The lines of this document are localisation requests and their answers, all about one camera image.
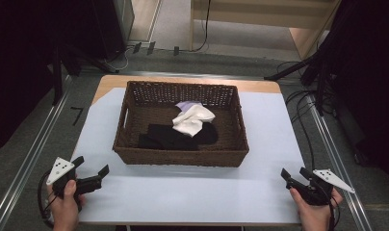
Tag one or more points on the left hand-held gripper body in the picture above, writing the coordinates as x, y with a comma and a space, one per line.
59, 168

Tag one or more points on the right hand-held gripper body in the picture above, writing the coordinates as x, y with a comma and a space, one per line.
314, 192

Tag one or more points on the person's right hand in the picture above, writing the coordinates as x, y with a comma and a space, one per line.
314, 216

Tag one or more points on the person's left hand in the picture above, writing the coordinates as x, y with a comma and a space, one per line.
65, 208

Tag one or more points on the black cloth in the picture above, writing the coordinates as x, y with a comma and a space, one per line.
170, 138

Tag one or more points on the brown wicker basket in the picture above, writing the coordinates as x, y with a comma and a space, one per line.
179, 157

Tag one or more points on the white table mat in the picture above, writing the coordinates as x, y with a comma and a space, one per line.
183, 195

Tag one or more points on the black stand legs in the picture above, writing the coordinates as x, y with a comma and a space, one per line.
57, 80
321, 86

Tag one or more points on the wooden table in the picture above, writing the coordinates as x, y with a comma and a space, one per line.
110, 82

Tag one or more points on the white cloth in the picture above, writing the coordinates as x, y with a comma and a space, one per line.
192, 120

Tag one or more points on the lavender cloth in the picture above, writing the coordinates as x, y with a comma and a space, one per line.
184, 105

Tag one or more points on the black curtain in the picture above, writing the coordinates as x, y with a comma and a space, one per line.
25, 64
369, 80

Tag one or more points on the light wooden furniture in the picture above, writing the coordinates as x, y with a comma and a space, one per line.
247, 16

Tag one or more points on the metal floor rail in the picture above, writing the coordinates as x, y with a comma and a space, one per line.
340, 166
29, 163

